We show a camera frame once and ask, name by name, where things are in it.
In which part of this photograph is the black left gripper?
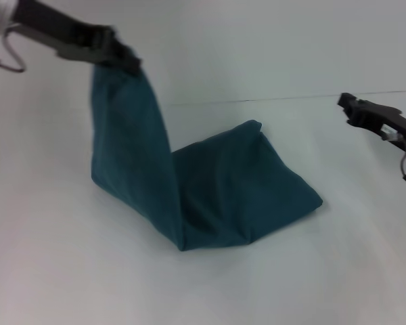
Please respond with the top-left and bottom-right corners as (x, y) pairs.
(11, 0), (143, 75)

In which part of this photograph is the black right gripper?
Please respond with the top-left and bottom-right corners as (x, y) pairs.
(336, 92), (406, 152)

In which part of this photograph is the teal blue shirt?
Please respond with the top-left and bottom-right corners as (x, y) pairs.
(89, 47), (324, 253)

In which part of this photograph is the left gripper cable with connector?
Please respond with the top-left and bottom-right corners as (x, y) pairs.
(0, 26), (26, 74)

